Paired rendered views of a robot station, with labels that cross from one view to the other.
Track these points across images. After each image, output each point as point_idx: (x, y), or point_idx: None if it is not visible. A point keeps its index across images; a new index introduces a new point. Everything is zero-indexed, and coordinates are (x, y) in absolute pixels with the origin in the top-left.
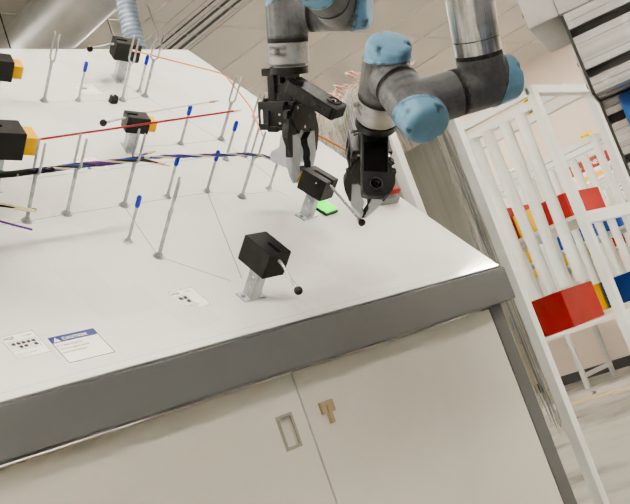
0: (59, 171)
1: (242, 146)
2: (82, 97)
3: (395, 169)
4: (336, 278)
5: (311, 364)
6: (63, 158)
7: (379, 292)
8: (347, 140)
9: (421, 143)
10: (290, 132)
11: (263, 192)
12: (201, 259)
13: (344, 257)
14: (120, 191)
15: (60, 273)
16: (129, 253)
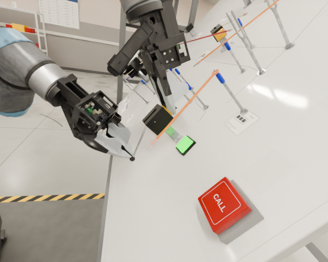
0: (193, 56)
1: (287, 60)
2: None
3: (78, 135)
4: (125, 159)
5: None
6: (204, 49)
7: (112, 180)
8: (106, 97)
9: (23, 115)
10: (148, 73)
11: (200, 107)
12: (144, 112)
13: (137, 162)
14: (184, 73)
15: (144, 92)
16: (149, 97)
